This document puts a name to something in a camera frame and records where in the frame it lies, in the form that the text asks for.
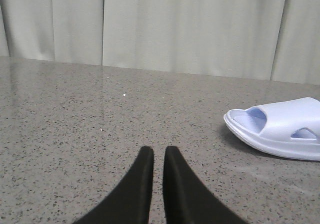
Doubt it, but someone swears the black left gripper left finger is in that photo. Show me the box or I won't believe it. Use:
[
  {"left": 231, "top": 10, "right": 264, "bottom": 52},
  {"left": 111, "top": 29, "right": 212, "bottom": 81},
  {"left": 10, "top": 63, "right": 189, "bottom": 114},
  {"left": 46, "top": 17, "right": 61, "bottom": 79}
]
[{"left": 75, "top": 146, "right": 154, "bottom": 223}]

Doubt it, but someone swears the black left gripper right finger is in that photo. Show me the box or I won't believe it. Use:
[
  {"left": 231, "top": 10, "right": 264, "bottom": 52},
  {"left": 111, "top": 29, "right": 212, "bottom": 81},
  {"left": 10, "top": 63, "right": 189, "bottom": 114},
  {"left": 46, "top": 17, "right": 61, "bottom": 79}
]
[{"left": 162, "top": 146, "right": 246, "bottom": 223}]

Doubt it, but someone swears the light blue slipper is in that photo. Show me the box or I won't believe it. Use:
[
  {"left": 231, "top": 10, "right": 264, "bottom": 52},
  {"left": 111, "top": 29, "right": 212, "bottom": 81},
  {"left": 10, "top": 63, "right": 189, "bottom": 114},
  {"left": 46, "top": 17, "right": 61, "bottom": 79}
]
[{"left": 223, "top": 97, "right": 320, "bottom": 161}]

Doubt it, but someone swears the grey-white curtain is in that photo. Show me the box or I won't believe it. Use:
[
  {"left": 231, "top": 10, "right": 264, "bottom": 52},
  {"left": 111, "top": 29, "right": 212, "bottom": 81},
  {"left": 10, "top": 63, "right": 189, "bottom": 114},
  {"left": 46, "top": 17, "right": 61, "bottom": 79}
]
[{"left": 0, "top": 0, "right": 320, "bottom": 84}]

